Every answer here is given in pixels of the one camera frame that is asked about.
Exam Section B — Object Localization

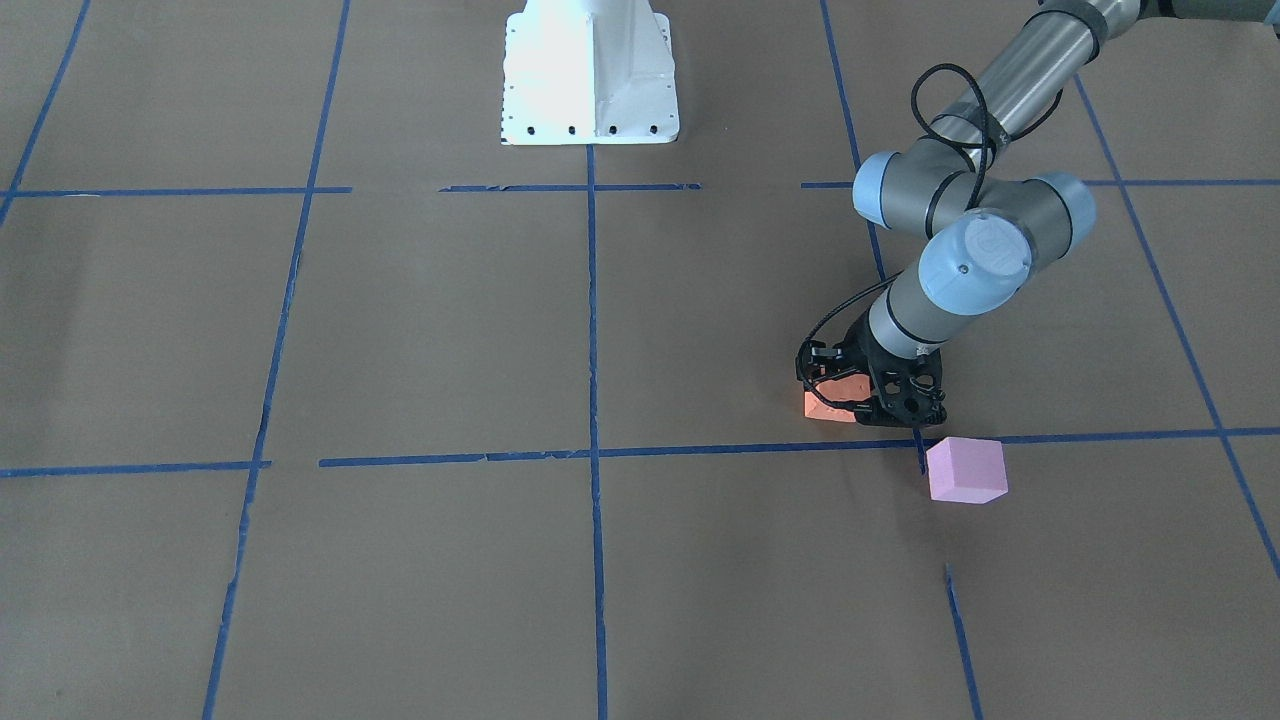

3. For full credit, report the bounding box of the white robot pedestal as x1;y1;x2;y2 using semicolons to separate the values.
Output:
500;1;681;146

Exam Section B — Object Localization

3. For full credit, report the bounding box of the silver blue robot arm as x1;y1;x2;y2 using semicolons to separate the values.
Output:
797;1;1277;428

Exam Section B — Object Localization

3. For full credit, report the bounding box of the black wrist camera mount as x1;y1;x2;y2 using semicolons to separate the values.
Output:
795;340;865;392

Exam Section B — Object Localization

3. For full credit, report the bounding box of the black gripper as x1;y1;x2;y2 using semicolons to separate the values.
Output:
845;313;948;429

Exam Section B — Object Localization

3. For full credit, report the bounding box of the pink foam block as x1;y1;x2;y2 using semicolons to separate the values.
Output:
925;437;1010;503

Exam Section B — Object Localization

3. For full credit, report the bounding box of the orange foam block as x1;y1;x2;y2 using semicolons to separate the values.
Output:
803;374;870;424

